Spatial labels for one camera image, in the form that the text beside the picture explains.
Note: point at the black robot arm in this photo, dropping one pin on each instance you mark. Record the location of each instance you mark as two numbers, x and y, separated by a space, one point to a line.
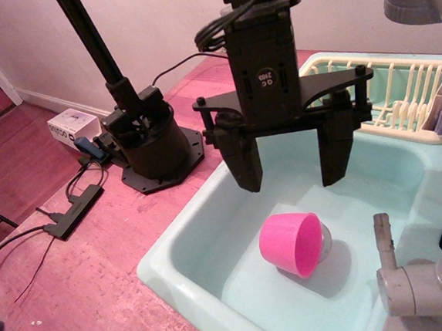
117 84

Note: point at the white cardboard box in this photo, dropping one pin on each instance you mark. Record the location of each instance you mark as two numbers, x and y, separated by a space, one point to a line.
72 124

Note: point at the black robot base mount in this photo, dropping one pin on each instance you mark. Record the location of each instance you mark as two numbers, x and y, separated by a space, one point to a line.
156 155

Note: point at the black usb hub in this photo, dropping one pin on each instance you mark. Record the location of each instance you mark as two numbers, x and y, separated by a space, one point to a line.
65 224

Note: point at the white toy faucet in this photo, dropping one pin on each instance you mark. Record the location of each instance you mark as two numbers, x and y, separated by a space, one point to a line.
411 290

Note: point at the blue clamp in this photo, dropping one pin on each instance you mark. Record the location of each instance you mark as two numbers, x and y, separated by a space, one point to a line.
91 150

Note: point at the pink plastic cup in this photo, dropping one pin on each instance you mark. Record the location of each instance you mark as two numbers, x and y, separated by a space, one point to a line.
292 242

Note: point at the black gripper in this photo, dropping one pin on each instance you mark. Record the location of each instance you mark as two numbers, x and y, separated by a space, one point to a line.
271 97

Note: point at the cream dish drying rack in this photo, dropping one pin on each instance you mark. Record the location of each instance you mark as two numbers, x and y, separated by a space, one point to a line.
402 91

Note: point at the teal plastic toy sink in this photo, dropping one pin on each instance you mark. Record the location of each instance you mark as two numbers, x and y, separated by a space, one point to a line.
364 254

